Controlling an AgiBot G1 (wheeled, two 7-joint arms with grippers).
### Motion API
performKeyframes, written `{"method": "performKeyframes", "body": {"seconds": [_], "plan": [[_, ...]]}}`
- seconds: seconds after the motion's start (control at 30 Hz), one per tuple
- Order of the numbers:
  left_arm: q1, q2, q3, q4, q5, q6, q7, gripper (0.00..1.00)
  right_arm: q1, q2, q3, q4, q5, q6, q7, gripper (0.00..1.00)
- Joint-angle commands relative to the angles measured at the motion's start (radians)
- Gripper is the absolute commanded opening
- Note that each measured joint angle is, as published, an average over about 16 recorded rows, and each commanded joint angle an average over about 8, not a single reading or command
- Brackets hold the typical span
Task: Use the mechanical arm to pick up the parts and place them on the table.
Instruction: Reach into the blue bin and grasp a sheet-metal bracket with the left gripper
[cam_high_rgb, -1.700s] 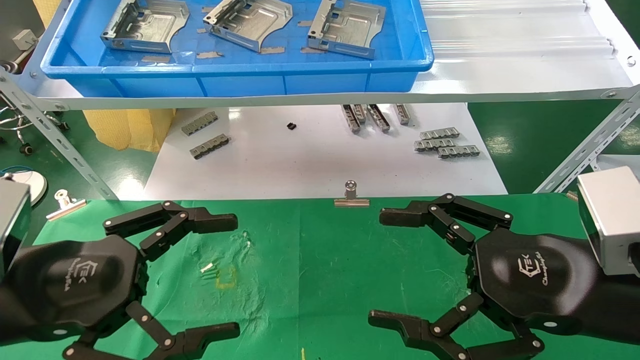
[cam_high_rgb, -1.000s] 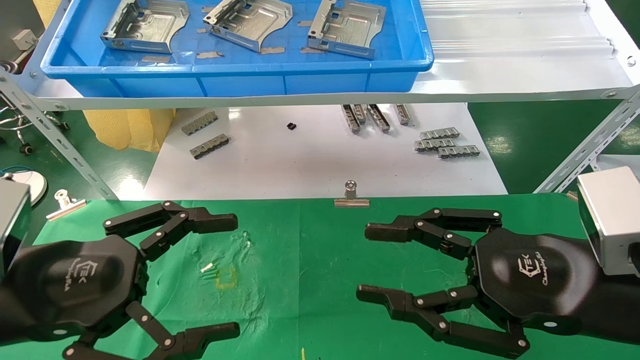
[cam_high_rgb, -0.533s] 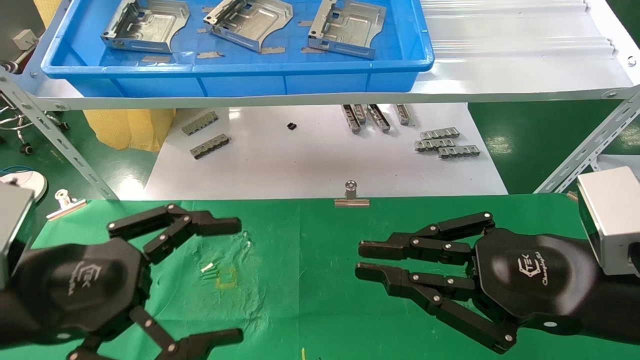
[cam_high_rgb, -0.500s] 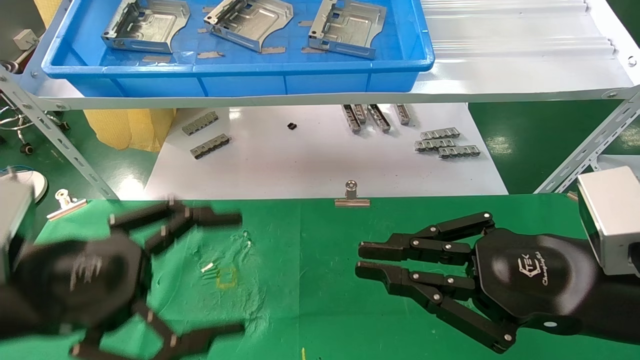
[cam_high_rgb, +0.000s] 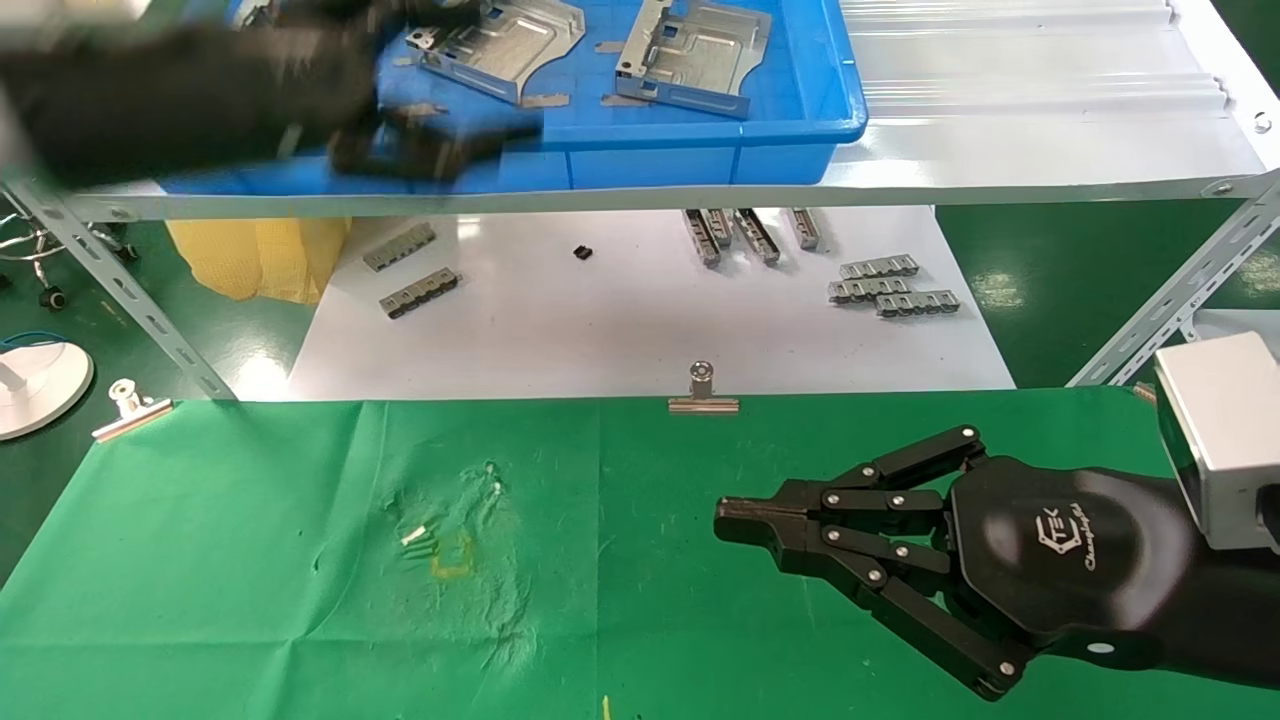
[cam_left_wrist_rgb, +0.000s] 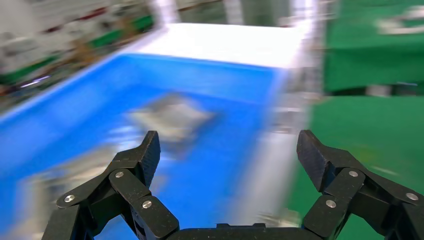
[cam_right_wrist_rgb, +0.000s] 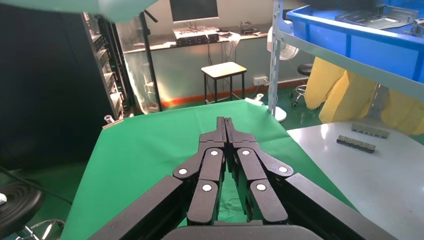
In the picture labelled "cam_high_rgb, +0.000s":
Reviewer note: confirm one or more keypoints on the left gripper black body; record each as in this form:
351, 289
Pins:
200, 100

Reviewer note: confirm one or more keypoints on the white round stand base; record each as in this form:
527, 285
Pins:
40, 390

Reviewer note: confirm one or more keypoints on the green table cloth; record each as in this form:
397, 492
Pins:
650, 580

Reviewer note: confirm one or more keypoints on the white floor sheet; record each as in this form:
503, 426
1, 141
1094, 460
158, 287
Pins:
600, 320

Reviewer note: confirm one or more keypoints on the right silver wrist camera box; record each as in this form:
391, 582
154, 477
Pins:
1230, 430

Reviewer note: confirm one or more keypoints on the white metal shelf board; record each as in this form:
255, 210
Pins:
1000, 100

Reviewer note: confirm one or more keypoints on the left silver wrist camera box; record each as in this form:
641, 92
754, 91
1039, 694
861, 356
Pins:
60, 15

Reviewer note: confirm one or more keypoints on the gray tape strip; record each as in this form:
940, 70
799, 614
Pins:
625, 99

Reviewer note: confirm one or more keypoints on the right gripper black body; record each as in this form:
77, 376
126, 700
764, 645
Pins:
1060, 560

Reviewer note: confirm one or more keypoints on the small white tape bit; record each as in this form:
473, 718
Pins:
414, 536

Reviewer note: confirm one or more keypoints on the blue plastic tray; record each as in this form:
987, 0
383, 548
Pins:
650, 155

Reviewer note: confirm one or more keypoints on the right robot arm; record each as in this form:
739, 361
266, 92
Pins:
1240, 610

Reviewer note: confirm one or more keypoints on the gray metal link strip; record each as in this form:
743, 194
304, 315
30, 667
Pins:
920, 304
400, 246
805, 228
757, 236
722, 226
865, 290
880, 267
702, 240
420, 293

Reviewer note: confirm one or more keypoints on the perforated white shelf brace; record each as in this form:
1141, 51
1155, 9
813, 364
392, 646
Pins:
1170, 310
130, 300

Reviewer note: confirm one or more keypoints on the yellow mesh bag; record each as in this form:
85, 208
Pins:
250, 260

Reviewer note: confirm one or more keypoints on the chrome chair base with casters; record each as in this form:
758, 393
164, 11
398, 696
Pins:
52, 297

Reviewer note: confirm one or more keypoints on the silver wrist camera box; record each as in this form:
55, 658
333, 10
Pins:
1230, 430
60, 15

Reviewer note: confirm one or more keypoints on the silver binder clip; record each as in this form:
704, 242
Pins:
703, 403
130, 415

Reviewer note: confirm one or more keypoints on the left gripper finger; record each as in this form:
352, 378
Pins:
380, 12
430, 140

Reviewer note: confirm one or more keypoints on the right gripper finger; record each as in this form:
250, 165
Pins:
800, 502
800, 548

